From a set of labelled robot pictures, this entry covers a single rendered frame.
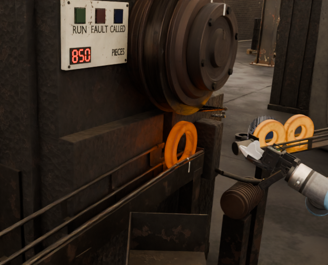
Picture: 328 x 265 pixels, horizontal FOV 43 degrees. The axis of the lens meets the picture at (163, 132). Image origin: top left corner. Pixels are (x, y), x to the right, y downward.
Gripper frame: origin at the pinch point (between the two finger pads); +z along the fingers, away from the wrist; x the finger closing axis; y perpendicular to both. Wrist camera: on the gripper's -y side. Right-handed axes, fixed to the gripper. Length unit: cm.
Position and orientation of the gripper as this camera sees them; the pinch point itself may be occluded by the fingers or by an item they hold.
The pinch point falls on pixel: (241, 149)
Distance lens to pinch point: 157.0
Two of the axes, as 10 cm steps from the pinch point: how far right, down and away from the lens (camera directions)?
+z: -7.7, -4.9, 4.1
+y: 3.1, -8.5, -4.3
